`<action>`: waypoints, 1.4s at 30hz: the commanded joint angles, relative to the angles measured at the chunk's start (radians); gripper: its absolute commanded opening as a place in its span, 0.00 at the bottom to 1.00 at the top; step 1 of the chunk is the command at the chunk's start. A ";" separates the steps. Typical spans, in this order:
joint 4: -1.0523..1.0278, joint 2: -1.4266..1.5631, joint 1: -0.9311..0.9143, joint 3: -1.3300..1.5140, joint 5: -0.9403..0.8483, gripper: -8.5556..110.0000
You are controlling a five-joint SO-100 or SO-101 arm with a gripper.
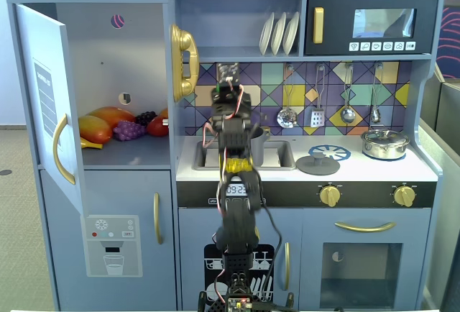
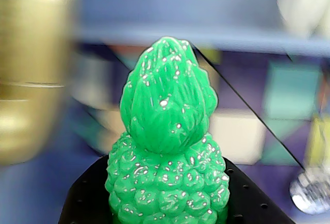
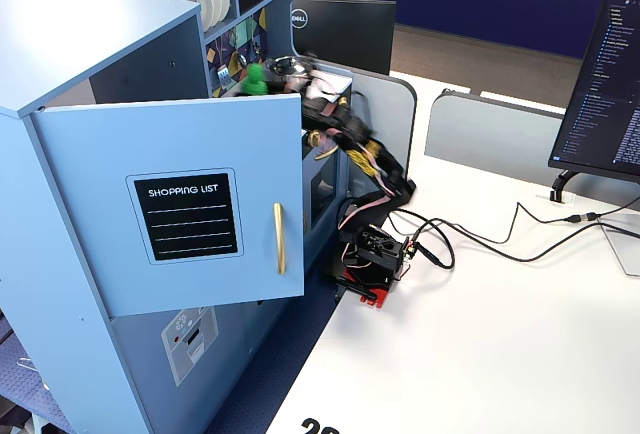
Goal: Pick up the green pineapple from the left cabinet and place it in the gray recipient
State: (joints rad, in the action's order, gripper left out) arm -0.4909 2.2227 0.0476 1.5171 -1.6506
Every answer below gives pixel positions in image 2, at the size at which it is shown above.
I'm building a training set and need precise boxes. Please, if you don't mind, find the gold toy faucet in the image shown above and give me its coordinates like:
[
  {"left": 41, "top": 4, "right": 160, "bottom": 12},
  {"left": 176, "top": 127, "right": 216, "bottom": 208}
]
[{"left": 0, "top": 0, "right": 78, "bottom": 167}]

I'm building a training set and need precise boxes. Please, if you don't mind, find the silver toy ladle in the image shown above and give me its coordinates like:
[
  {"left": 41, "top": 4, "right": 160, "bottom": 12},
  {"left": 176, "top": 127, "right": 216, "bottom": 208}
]
[{"left": 288, "top": 120, "right": 330, "bottom": 216}]

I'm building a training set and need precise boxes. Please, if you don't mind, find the green toy pineapple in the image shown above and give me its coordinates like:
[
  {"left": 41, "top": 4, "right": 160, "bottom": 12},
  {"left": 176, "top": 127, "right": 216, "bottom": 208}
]
[{"left": 104, "top": 36, "right": 231, "bottom": 224}]

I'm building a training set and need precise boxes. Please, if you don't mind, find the white toy plate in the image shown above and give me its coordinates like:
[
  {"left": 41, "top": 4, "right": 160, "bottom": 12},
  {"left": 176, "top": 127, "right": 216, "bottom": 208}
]
[{"left": 276, "top": 0, "right": 330, "bottom": 39}]

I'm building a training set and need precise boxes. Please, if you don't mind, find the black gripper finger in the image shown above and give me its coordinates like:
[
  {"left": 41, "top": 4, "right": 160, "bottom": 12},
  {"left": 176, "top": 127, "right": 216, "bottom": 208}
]
[
  {"left": 223, "top": 161, "right": 296, "bottom": 224},
  {"left": 58, "top": 156, "right": 116, "bottom": 224}
]

